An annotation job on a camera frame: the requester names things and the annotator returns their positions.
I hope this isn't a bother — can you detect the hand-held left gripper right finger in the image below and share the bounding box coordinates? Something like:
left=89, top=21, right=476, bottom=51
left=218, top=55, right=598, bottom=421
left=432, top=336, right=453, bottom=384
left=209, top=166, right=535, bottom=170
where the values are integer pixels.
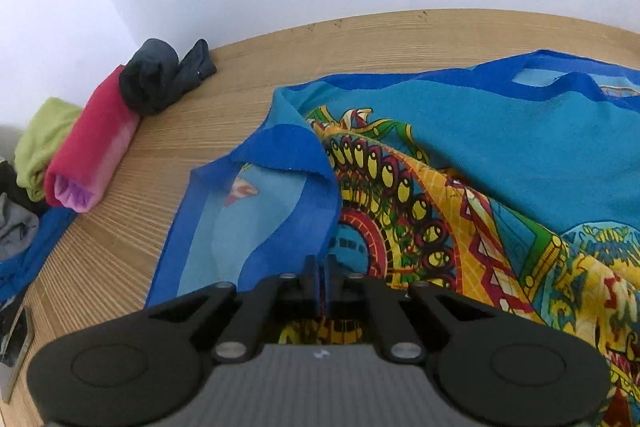
left=324, top=254, right=495, bottom=364

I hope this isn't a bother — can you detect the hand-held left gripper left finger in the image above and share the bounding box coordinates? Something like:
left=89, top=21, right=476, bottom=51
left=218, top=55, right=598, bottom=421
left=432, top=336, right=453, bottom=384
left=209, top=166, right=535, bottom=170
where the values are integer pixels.
left=145, top=254, right=322, bottom=364

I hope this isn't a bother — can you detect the colourful patterned cloth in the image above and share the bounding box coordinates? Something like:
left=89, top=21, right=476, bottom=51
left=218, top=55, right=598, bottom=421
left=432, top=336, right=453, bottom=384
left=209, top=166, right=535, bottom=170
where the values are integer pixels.
left=145, top=49, right=640, bottom=427

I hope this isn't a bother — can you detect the pink rolled cloth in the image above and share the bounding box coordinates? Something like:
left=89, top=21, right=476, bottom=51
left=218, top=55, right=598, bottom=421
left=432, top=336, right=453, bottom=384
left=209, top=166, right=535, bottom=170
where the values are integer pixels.
left=44, top=63, right=142, bottom=214

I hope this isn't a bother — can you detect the dark grey rolled cloth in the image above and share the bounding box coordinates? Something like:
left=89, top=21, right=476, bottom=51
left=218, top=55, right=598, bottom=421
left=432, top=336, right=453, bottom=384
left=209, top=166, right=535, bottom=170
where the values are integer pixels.
left=119, top=38, right=218, bottom=116

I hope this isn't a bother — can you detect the plain blue cloth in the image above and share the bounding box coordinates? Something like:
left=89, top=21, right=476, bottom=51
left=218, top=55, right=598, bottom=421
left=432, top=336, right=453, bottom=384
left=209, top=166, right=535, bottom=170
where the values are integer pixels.
left=0, top=207, right=77, bottom=308

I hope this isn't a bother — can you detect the smartphone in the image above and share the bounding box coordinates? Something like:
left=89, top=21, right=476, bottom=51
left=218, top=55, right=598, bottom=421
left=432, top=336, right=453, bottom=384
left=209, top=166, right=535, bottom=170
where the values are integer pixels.
left=0, top=306, right=36, bottom=404

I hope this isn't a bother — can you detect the green folded cloth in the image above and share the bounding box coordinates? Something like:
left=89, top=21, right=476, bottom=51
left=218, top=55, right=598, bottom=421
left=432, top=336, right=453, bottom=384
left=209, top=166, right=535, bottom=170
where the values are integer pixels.
left=14, top=97, right=83, bottom=202

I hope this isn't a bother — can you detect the black cloth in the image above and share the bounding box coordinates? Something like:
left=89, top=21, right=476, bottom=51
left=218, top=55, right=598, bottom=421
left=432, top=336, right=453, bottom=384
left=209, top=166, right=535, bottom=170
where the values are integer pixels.
left=0, top=159, right=48, bottom=218

